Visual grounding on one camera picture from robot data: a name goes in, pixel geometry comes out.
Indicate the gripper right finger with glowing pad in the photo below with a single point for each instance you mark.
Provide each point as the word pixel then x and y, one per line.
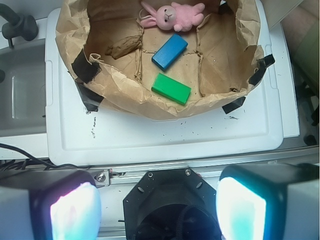
pixel 256 201

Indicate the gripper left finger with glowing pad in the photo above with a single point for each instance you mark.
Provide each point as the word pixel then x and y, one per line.
pixel 49 205

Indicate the brown wood chip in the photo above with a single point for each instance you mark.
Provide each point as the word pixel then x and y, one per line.
pixel 124 46

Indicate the black tape strip lower right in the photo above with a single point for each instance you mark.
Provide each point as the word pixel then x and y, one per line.
pixel 230 107

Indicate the black tape strip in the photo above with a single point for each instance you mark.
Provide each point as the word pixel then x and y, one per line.
pixel 86 71
pixel 262 65
pixel 230 107
pixel 90 99

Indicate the black tape strip lower left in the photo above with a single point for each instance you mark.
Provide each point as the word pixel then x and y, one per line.
pixel 90 99

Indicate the grey sink basin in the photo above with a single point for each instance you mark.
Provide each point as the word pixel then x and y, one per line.
pixel 23 89

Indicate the green wooden block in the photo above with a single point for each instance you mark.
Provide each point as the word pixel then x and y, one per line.
pixel 171 89

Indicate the brown paper bag basin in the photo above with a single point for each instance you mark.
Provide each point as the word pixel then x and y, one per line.
pixel 221 55

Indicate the blue wooden block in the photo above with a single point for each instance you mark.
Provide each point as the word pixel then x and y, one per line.
pixel 169 52

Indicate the black faucet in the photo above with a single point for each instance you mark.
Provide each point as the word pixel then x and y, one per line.
pixel 18 25

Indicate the pink plush bunny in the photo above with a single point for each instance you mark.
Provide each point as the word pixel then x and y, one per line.
pixel 176 16

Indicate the aluminium frame rail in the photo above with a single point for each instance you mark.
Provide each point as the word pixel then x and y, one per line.
pixel 207 167

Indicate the black octagonal mount plate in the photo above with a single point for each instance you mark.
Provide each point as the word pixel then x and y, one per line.
pixel 174 204

